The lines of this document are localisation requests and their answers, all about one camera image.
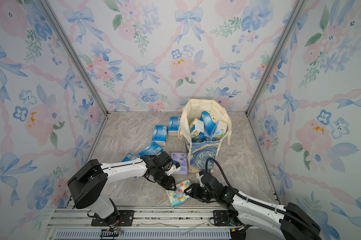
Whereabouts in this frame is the purple tissue pack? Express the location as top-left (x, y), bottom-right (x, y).
top-left (170, 152), bottom-right (188, 175)

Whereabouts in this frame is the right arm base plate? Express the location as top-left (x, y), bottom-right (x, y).
top-left (210, 210), bottom-right (234, 227)

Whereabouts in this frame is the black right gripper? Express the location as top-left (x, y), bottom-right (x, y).
top-left (183, 182), bottom-right (217, 202)

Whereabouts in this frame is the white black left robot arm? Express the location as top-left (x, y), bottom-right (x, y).
top-left (67, 152), bottom-right (181, 220)

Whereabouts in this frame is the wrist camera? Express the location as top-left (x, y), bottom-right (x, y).
top-left (165, 161), bottom-right (182, 176)
top-left (197, 171), bottom-right (208, 187)

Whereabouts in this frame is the right aluminium corner post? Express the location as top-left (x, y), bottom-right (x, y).
top-left (246, 0), bottom-right (307, 119)

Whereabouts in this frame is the colourful cartoon tissue pack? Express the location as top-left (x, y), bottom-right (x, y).
top-left (167, 180), bottom-right (191, 208)

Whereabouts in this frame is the left aluminium corner post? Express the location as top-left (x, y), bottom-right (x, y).
top-left (36, 0), bottom-right (108, 115)

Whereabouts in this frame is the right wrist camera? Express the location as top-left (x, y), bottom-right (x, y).
top-left (197, 171), bottom-right (208, 187)

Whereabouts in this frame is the blue tissue pack barcode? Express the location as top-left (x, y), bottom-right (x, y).
top-left (152, 125), bottom-right (167, 147)

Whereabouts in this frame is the floral blue tissue pack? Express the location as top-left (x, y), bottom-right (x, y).
top-left (200, 111), bottom-right (218, 136)

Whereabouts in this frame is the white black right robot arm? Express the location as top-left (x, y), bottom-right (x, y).
top-left (185, 173), bottom-right (321, 240)

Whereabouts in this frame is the black corrugated cable conduit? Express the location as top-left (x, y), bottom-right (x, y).
top-left (205, 157), bottom-right (322, 240)

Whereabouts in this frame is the white blue tissue pack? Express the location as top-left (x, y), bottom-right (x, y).
top-left (189, 119), bottom-right (204, 139)

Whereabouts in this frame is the aluminium corner post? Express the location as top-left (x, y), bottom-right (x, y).
top-left (36, 0), bottom-right (108, 115)
top-left (246, 0), bottom-right (307, 119)

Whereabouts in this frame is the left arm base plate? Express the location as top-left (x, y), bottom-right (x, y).
top-left (91, 210), bottom-right (135, 228)

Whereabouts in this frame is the white tissue pack cartoon blue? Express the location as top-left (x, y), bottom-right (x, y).
top-left (209, 121), bottom-right (228, 142)

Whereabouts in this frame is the grey slotted cable duct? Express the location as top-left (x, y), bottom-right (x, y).
top-left (51, 229), bottom-right (232, 240)

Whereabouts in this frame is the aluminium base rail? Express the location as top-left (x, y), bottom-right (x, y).
top-left (45, 205), bottom-right (292, 232)

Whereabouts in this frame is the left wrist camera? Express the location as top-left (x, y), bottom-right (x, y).
top-left (165, 161), bottom-right (182, 176)

